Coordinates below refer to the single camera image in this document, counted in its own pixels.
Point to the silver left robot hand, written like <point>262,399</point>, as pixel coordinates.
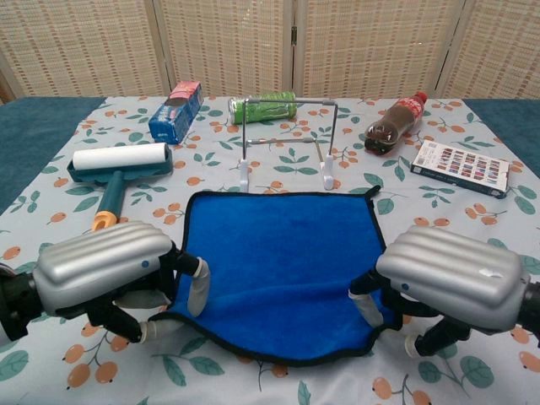
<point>101,266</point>

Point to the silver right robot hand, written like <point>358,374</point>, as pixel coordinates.
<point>455,274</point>

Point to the blue cloth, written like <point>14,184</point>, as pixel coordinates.
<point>278,253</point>

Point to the teal lint roller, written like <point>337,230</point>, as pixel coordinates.
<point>114,190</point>

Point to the box with colour swatches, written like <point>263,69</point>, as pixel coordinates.
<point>464,166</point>

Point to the floral tablecloth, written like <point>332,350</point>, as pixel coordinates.
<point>337,379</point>

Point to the cola bottle red label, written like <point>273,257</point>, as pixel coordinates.
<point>392,124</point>

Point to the blue pink cookie box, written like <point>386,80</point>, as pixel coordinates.
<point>173,118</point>

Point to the green drink can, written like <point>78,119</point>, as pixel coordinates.
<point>270,109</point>

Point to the bamboo folding screen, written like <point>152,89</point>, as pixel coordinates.
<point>228,46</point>

